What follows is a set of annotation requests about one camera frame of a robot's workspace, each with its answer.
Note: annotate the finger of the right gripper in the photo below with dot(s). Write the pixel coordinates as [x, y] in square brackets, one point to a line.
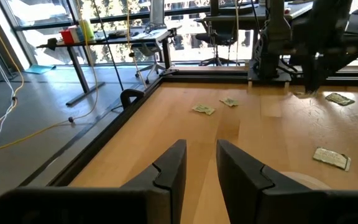
[312, 74]

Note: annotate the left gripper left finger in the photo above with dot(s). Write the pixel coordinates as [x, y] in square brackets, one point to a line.
[166, 186]

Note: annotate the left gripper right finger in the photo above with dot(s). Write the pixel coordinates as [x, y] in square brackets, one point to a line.
[244, 193]

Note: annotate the banknote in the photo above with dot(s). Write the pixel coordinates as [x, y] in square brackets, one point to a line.
[229, 101]
[204, 109]

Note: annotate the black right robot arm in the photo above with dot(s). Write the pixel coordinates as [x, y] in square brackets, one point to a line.
[270, 37]

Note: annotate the black office chair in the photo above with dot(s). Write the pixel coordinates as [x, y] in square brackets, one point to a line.
[217, 37]

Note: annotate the grey office chair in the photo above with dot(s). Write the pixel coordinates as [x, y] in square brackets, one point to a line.
[149, 49]

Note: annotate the black office desk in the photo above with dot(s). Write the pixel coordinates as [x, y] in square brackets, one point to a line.
[78, 68]

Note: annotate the blue floor mat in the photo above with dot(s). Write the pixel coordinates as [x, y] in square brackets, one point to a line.
[39, 69]

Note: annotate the yellow-green container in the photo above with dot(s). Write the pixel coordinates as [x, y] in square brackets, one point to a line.
[88, 31]

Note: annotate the red box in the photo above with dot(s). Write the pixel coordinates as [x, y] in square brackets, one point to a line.
[67, 36]

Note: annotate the black aluminium table frame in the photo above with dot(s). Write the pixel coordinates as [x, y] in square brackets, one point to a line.
[101, 140]

